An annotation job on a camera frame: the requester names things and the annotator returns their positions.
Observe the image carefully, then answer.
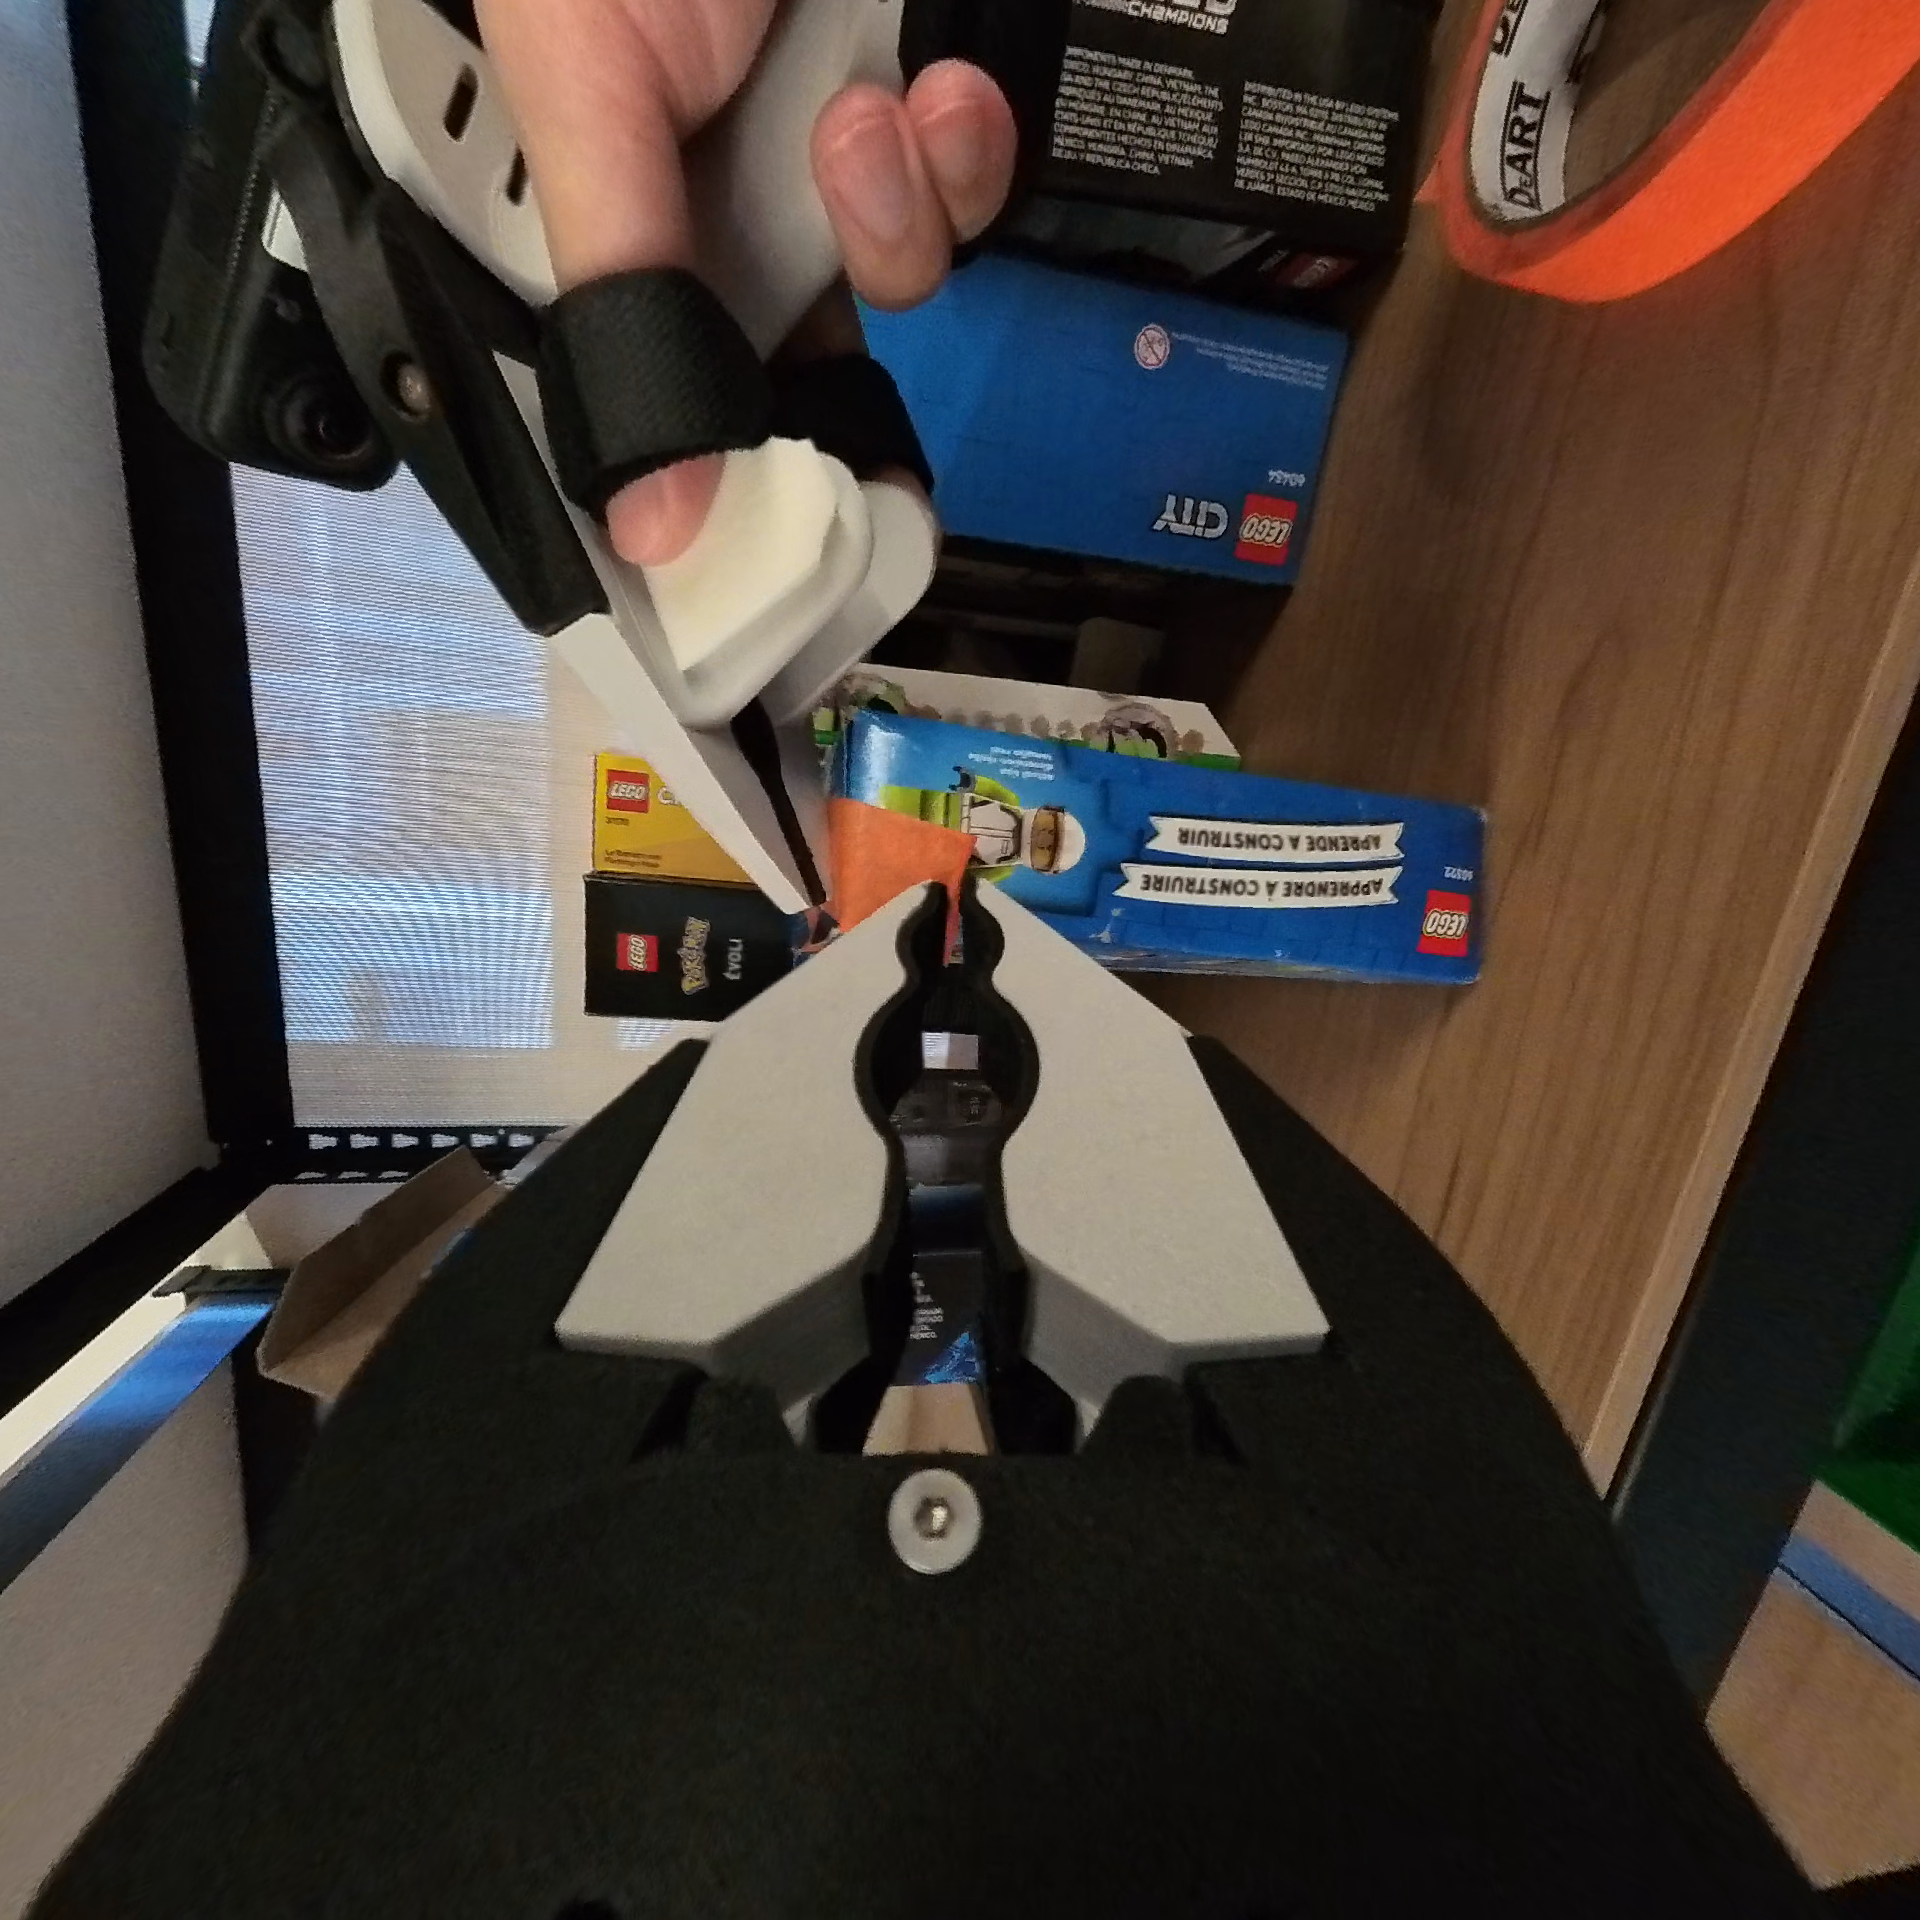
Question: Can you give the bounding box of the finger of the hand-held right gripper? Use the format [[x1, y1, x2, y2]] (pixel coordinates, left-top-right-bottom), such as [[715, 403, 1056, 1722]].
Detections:
[[543, 597, 829, 915]]

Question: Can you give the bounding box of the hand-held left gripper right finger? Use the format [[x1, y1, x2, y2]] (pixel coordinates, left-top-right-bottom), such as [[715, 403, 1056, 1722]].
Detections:
[[957, 883, 1332, 1452]]

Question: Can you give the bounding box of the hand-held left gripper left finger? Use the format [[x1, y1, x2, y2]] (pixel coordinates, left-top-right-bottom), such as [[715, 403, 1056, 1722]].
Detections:
[[555, 883, 956, 1445]]

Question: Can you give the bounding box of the small blue toy car box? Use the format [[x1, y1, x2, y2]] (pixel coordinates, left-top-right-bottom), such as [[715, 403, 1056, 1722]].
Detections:
[[816, 708, 1491, 988]]

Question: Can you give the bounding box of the orange tape roll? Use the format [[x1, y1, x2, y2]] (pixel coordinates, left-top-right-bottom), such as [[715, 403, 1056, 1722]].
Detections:
[[1418, 0, 1920, 305]]

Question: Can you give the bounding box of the person's right hand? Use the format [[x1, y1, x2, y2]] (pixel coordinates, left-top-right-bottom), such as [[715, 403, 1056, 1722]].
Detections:
[[477, 0, 1024, 569]]

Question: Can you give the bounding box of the yellow toy box brown side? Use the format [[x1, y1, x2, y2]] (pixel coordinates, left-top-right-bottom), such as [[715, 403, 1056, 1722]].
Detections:
[[592, 750, 758, 890]]

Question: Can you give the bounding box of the black box yellow logo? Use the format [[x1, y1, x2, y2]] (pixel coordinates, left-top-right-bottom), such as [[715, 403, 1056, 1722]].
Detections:
[[583, 874, 824, 1025]]

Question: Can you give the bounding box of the open brown cardboard box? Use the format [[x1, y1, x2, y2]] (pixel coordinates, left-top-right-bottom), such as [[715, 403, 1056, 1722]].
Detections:
[[255, 1147, 512, 1404]]

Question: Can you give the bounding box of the large blue toy box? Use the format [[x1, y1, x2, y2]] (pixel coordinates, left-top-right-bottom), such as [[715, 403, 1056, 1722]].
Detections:
[[855, 252, 1352, 589]]

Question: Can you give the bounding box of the black racing toy box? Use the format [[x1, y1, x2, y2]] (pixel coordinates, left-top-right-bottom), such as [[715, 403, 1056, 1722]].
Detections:
[[989, 0, 1445, 291]]

